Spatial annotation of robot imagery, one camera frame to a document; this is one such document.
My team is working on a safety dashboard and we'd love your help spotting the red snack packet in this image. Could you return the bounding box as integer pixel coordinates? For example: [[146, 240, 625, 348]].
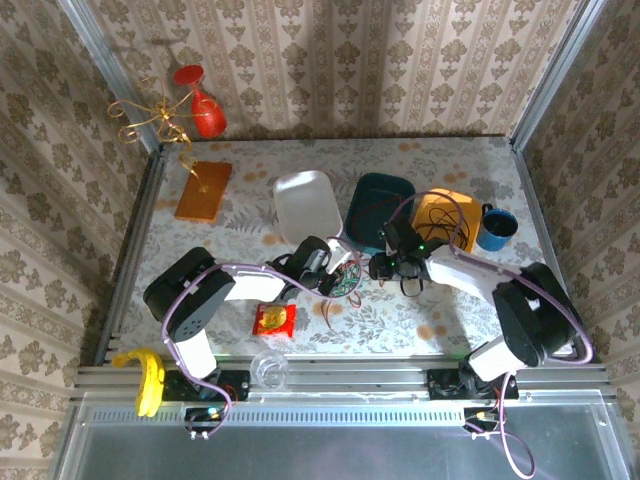
[[251, 302, 298, 339]]

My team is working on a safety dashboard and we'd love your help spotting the red cable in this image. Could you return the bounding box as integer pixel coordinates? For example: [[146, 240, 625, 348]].
[[332, 262, 364, 309]]

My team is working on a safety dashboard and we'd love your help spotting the orange rectangular board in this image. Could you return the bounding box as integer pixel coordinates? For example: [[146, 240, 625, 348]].
[[173, 160, 234, 224]]

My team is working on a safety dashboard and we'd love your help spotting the teal plastic tray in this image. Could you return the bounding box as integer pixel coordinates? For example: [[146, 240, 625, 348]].
[[342, 172, 417, 256]]

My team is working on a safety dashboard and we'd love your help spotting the yellow banana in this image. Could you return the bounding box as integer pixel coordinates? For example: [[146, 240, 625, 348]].
[[110, 347, 166, 417]]

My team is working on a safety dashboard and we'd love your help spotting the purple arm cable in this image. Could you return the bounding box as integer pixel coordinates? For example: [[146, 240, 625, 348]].
[[384, 190, 595, 480], [159, 244, 364, 416]]

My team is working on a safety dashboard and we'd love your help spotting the clear drinking glass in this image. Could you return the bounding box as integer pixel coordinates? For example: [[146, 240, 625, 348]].
[[249, 348, 290, 391]]

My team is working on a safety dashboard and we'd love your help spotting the floral patterned table cover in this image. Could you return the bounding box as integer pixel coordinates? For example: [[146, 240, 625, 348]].
[[119, 137, 551, 359]]

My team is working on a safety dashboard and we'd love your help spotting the small circuit board with wires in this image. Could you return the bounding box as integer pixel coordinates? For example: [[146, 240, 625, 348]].
[[182, 405, 229, 442], [462, 405, 504, 441]]

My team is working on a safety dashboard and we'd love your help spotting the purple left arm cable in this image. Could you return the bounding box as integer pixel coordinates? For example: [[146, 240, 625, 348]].
[[159, 244, 364, 416]]

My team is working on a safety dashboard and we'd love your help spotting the blue mug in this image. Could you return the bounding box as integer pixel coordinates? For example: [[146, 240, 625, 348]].
[[475, 202, 520, 253]]

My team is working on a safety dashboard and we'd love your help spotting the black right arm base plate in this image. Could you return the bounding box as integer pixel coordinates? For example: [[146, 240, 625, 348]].
[[427, 367, 521, 401]]

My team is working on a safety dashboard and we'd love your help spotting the white plastic tray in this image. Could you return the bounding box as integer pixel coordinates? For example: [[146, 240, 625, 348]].
[[272, 169, 345, 251]]

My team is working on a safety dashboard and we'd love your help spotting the wide aluminium base rail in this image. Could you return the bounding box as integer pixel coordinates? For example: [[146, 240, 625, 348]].
[[74, 355, 619, 401]]

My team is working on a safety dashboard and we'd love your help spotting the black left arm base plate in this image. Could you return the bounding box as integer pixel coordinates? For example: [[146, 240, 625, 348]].
[[162, 368, 251, 404]]

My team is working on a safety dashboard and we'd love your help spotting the aluminium frame side rail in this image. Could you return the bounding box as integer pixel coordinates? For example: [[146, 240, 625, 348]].
[[509, 139, 601, 366], [93, 147, 171, 369]]

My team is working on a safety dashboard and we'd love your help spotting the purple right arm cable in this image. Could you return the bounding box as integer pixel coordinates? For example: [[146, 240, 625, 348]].
[[384, 190, 595, 480]]

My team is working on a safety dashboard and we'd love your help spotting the grey slotted cable duct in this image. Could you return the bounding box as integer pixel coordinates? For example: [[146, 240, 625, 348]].
[[79, 399, 501, 426]]

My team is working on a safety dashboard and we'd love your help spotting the black cable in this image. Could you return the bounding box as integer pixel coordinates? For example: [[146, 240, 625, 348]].
[[417, 202, 471, 254], [428, 199, 474, 251]]

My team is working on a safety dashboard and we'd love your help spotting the aluminium frame post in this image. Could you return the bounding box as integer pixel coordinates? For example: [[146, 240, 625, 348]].
[[54, 0, 166, 151], [508, 0, 601, 151]]

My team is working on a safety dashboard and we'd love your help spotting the red wine glass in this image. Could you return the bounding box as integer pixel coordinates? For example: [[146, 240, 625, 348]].
[[172, 63, 227, 140]]

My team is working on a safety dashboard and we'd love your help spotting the gold wire ornament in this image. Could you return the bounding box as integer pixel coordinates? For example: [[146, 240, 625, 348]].
[[107, 74, 209, 196]]

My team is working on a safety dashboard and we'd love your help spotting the orange plastic tray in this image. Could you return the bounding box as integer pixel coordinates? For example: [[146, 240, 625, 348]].
[[409, 187, 484, 254]]

